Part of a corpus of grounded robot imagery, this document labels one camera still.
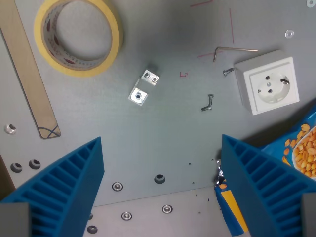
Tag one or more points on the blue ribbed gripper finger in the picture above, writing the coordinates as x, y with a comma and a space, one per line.
261, 182
61, 182

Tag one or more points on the blue peanut snack bag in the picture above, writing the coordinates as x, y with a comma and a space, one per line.
300, 148

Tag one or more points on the threaded metal insert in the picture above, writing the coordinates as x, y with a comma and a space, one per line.
10, 128

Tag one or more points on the flat wooden stick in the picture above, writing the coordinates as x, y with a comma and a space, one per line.
29, 79

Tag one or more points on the metal hex allen key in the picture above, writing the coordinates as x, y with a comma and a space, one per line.
217, 50

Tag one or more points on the yellow masking tape roll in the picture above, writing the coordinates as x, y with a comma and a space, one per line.
48, 37

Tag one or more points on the flat metal washer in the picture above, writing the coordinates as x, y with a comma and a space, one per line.
309, 3
288, 33

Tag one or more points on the white electrical wall socket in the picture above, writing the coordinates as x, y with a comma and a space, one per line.
267, 81

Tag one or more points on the aluminium angle bracket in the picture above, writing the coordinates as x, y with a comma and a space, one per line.
144, 85

